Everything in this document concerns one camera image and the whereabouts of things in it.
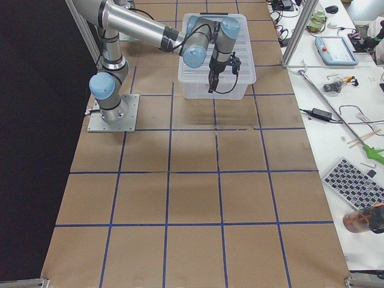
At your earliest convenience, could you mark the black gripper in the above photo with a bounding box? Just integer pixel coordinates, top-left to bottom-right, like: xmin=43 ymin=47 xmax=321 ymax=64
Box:
xmin=208 ymin=52 xmax=241 ymax=94

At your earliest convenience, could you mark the clear plastic box lid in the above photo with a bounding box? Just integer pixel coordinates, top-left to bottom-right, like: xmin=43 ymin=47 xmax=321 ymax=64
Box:
xmin=178 ymin=13 xmax=257 ymax=86

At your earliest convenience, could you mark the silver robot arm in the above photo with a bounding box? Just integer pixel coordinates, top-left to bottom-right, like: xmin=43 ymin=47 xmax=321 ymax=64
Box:
xmin=73 ymin=1 xmax=241 ymax=131

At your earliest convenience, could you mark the black power adapter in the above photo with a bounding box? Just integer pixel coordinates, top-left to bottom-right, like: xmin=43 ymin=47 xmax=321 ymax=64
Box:
xmin=300 ymin=108 xmax=339 ymax=122

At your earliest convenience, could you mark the blue teach pendant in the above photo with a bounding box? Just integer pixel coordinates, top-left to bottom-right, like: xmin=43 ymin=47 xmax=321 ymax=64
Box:
xmin=314 ymin=36 xmax=359 ymax=66

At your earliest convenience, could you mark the long metal rod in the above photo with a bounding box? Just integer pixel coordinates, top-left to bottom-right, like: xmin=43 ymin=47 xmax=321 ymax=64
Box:
xmin=298 ymin=69 xmax=383 ymax=164

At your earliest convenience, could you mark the checkered calibration board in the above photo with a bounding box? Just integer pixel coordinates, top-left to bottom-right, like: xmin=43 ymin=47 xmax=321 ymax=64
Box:
xmin=322 ymin=158 xmax=383 ymax=210

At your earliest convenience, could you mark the brown glass bottle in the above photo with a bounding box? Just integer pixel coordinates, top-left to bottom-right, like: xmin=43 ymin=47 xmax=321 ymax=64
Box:
xmin=343 ymin=203 xmax=383 ymax=234

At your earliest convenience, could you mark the black box latch handle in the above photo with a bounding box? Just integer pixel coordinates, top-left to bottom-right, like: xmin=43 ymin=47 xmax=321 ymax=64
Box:
xmin=199 ymin=12 xmax=229 ymax=16

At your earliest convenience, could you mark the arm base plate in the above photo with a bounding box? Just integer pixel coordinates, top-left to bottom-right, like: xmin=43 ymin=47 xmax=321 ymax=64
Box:
xmin=87 ymin=94 xmax=140 ymax=133

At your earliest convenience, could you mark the aluminium frame post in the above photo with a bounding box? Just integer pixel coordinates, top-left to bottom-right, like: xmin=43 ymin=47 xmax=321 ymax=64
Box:
xmin=281 ymin=0 xmax=319 ymax=68

